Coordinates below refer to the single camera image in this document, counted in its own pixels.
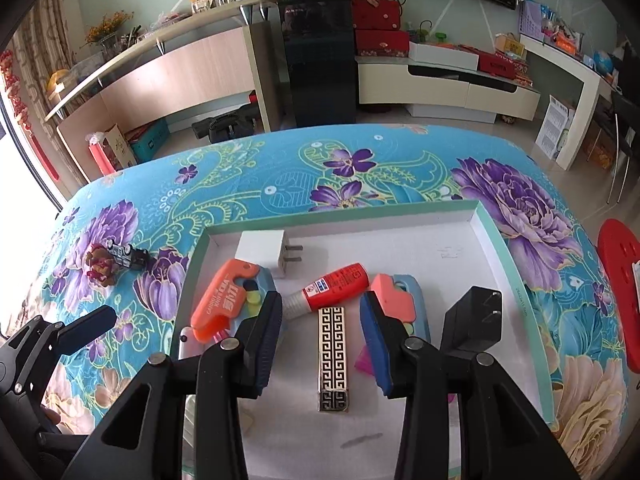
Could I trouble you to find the red gift bag with box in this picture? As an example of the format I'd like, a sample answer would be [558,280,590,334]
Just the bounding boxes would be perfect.
[89,125,137,176]

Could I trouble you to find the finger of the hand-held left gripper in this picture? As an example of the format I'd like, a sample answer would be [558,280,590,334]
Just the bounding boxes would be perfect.
[56,305,117,357]

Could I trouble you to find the red gift bags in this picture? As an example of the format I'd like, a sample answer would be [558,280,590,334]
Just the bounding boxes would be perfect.
[351,0,411,57]

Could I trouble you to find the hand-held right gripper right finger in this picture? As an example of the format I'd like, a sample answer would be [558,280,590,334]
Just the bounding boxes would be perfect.
[359,287,581,480]

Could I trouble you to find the white desk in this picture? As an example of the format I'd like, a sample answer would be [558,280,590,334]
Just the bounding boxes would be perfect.
[520,32,618,171]

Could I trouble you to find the red plastic stool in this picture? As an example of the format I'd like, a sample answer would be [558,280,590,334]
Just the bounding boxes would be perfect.
[597,219,640,356]

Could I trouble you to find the red and white glue bottle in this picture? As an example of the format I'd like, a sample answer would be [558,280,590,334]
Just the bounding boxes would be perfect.
[282,262,371,313]

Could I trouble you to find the salmon and blue toy cutter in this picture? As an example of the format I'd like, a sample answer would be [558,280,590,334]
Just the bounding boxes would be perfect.
[370,273,432,346]

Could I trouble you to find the pink pup figure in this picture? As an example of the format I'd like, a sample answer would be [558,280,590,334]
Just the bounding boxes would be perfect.
[86,244,118,288]

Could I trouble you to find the black gold patterned lighter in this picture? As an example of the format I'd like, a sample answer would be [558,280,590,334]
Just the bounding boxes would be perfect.
[317,306,351,412]

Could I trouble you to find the white cable reel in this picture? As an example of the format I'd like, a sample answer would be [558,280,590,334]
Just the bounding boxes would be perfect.
[177,326,201,361]

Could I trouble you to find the wooden shelf unit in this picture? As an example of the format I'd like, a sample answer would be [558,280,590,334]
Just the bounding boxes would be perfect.
[44,0,281,181]

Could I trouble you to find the dark chair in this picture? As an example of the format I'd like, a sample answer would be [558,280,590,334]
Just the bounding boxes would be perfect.
[607,90,640,206]

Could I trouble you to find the black vacuum cleaner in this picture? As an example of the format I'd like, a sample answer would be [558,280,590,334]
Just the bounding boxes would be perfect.
[192,105,258,143]

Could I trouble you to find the floral blanket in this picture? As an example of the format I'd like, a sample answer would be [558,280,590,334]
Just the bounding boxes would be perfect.
[0,122,636,480]

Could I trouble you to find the teal shallow cardboard box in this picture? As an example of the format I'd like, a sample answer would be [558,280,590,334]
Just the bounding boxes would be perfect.
[170,200,556,480]

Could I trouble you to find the white printed carton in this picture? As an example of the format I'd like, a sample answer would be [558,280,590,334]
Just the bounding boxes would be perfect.
[536,95,576,161]

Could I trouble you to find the orange and blue toy gun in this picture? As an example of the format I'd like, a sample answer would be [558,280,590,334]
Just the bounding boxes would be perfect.
[190,259,276,343]

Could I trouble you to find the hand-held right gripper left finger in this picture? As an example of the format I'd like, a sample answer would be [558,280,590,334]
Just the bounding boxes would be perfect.
[62,290,286,480]

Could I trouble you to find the red hanging decoration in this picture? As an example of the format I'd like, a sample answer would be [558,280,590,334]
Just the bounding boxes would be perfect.
[0,50,58,178]

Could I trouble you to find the blue crate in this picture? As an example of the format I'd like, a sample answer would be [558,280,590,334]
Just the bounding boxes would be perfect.
[125,120,170,163]

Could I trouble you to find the cream television stand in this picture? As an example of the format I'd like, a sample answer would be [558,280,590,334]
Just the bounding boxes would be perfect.
[356,55,542,123]

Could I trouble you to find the black charger plug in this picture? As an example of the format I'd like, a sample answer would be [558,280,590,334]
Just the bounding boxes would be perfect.
[440,286,503,356]

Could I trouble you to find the patterned curtain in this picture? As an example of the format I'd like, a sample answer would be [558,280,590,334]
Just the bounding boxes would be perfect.
[12,0,83,201]

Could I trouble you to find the black toy car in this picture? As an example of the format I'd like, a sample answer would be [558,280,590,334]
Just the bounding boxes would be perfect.
[107,241,151,271]

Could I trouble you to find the white charger plug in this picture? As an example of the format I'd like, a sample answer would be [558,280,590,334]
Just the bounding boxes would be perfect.
[235,230,304,280]

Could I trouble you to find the black cabinet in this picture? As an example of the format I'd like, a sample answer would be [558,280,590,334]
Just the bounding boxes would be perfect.
[280,0,358,128]

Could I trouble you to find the yellow flower bouquet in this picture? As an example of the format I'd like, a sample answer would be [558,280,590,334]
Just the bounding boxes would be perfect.
[82,10,128,58]

